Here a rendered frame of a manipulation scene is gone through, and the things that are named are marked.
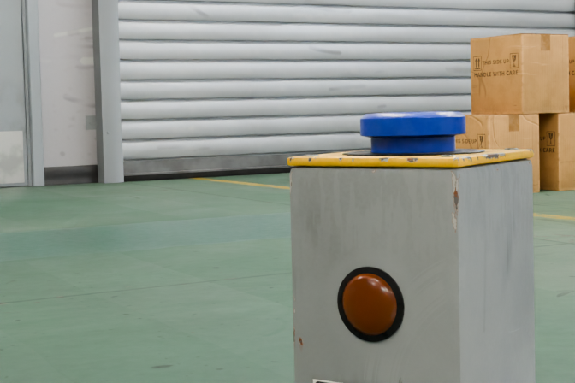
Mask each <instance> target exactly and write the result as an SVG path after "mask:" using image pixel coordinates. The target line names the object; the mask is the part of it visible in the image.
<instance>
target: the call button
mask: <svg viewBox="0 0 575 383"><path fill-rule="evenodd" d="M464 133H466V119H465V115H463V114H462V113H460V112H453V111H423V112H389V113H375V114H365V115H364V116H363V117H362V118H360V136H365V137H368V138H370V139H371V152H372V153H428V152H446V151H455V150H456V147H455V136H457V135H460V134H464Z"/></svg>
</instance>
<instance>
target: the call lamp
mask: <svg viewBox="0 0 575 383"><path fill-rule="evenodd" d="M342 308H343V311H344V314H345V316H346V318H347V320H348V322H349V323H350V325H351V326H352V327H353V328H354V329H356V330H357V331H358V332H360V333H362V334H365V335H370V336H375V335H379V334H382V333H385V332H386V331H387V330H388V329H389V328H390V327H391V326H392V324H393V322H394V319H395V317H396V311H397V304H396V299H395V295H394V293H393V290H392V289H391V287H390V286H389V284H388V283H387V282H386V281H385V280H384V279H382V278H381V277H379V276H377V275H374V274H358V275H357V276H355V277H353V278H352V279H351V280H349V282H348V283H347V285H346V287H345V289H344V292H343V295H342Z"/></svg>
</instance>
